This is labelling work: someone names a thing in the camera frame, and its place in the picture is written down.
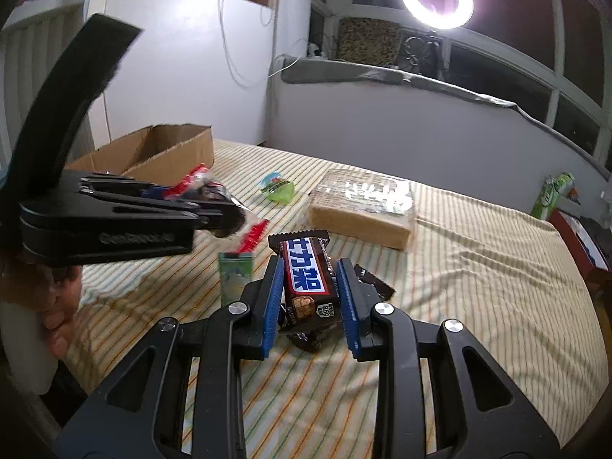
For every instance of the green snack packet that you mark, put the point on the green snack packet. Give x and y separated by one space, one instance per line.
235 272

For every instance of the person's left hand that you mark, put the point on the person's left hand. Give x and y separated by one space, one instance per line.
60 311

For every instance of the red box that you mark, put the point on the red box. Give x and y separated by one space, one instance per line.
581 248

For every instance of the white wardrobe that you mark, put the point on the white wardrobe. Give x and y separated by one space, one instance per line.
181 57

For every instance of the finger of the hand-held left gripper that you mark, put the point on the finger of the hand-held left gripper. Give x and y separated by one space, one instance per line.
162 213
119 185

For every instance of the brown cardboard box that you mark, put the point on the brown cardboard box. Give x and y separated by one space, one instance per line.
153 150

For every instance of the white slatted headboard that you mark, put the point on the white slatted headboard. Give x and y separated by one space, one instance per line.
33 71

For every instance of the red clear snack packet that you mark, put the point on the red clear snack packet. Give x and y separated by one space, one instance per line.
251 234

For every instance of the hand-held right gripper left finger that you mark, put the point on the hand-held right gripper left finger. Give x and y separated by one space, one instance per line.
271 306

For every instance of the brown chocolate bar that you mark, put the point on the brown chocolate bar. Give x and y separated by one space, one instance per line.
302 279

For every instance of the dark brown snack packet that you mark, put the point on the dark brown snack packet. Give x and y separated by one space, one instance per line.
306 340

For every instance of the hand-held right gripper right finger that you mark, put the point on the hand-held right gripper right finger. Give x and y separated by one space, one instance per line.
348 311

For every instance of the small green candy packet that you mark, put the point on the small green candy packet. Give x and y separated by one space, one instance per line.
277 187

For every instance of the clear wrapped wafer block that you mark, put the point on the clear wrapped wafer block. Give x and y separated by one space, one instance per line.
363 215

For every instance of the woven basket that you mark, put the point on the woven basket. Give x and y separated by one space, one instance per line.
368 40

